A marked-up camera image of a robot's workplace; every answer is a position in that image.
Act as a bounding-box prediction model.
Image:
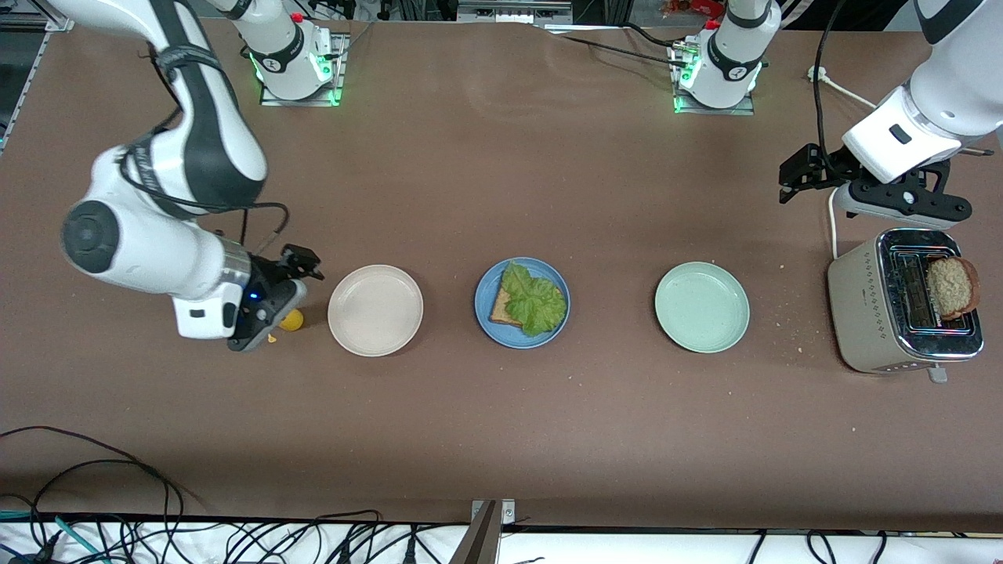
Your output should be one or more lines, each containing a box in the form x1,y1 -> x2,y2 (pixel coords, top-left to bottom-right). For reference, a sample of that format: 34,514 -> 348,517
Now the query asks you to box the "yellow squeeze bottle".
266,309 -> 305,345

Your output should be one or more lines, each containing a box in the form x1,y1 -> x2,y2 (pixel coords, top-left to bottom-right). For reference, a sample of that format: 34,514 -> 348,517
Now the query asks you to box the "brown bread slice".
490,274 -> 567,328
926,255 -> 981,320

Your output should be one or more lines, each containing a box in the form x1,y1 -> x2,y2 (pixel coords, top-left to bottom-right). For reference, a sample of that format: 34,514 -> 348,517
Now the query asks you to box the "green lettuce leaf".
500,261 -> 567,338

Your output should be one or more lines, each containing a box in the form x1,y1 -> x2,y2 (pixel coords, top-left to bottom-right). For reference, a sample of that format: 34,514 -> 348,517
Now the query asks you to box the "beige plate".
327,264 -> 425,358

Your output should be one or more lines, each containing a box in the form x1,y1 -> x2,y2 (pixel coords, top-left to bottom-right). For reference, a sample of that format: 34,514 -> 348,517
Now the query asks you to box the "light green plate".
654,261 -> 751,354

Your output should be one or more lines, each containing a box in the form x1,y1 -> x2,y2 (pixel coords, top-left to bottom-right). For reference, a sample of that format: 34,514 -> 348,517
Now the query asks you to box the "blue plate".
474,257 -> 571,350

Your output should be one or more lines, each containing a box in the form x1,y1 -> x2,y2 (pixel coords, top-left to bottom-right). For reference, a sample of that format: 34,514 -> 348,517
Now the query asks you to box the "beige chrome toaster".
827,227 -> 985,385

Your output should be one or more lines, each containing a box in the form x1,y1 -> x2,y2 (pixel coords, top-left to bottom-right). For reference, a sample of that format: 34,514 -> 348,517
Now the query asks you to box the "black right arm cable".
118,43 -> 291,259

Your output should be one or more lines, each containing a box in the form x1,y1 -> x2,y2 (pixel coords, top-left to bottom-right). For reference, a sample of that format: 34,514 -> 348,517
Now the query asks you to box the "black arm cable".
118,43 -> 291,259
812,0 -> 849,183

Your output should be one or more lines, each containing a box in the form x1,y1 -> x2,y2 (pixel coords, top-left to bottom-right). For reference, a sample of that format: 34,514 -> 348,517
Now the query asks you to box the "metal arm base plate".
260,33 -> 348,107
672,39 -> 757,116

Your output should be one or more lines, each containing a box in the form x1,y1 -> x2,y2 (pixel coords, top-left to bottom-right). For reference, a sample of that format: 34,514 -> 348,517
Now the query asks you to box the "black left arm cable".
812,0 -> 849,183

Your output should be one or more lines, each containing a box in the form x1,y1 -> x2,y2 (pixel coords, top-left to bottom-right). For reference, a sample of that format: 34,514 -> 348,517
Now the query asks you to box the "white toaster power cable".
807,66 -> 874,261

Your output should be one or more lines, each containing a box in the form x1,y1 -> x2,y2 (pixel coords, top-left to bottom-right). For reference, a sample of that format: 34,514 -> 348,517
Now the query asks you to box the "black left camera bracket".
850,157 -> 974,230

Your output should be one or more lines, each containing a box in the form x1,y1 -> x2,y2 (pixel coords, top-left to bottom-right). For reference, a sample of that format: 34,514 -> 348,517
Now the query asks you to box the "aluminium frame rail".
0,12 -> 75,150

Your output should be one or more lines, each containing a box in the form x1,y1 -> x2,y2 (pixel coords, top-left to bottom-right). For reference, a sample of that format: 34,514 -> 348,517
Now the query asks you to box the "teal cable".
0,509 -> 107,564

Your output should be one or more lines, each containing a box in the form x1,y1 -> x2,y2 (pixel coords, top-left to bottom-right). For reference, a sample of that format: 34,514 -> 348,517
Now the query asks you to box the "aluminium frame profile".
458,0 -> 573,24

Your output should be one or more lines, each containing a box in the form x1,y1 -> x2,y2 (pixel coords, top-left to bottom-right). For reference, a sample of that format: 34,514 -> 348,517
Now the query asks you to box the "metal table edge bracket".
451,499 -> 516,564

